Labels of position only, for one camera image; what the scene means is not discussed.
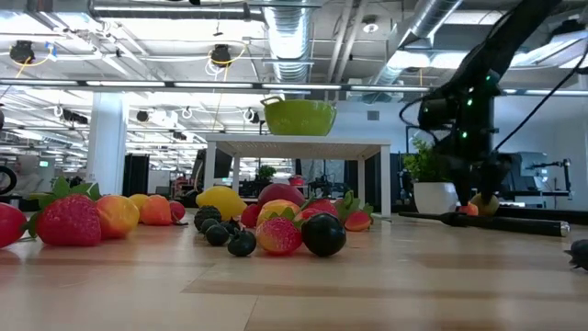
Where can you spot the dark plastic blackberry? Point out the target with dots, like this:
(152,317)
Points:
(207,215)

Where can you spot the dark red plastic apple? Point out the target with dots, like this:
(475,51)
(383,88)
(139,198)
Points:
(281,193)

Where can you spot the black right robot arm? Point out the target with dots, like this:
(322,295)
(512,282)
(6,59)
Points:
(510,37)

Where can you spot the black curtain panel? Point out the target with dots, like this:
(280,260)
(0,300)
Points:
(136,174)

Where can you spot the small background plant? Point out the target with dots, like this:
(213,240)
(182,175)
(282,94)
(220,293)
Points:
(265,172)

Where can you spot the red plastic strawberry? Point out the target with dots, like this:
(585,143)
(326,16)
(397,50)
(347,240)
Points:
(324,207)
(358,221)
(69,223)
(307,213)
(279,236)

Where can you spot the person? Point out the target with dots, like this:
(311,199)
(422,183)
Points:
(27,172)

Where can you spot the white perforated shelf riser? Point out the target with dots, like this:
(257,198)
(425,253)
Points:
(298,140)

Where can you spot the black kitchen knife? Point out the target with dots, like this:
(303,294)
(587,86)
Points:
(528,226)

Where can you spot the dark plastic plum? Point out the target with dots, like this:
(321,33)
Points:
(324,234)

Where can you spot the white round column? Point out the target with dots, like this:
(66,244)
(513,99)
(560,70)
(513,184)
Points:
(106,142)

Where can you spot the red plastic cherry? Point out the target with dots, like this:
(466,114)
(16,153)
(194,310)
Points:
(9,225)
(178,211)
(252,215)

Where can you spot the yellow plastic lemon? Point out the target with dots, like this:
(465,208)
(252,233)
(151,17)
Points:
(222,200)

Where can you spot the silver ventilation duct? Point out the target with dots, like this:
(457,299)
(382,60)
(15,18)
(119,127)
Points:
(427,23)
(290,41)

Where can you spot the green colander bowl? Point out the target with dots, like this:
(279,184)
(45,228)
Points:
(298,119)

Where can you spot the black wheel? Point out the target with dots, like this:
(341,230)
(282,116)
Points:
(7,179)

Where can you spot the long LED light bar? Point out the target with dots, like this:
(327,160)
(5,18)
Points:
(184,85)

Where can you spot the small green potted plant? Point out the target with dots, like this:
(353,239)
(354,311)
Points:
(434,197)

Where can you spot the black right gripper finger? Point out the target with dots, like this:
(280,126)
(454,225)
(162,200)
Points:
(465,188)
(494,186)

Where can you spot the grey monitor on arm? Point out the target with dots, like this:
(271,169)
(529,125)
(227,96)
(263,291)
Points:
(532,163)

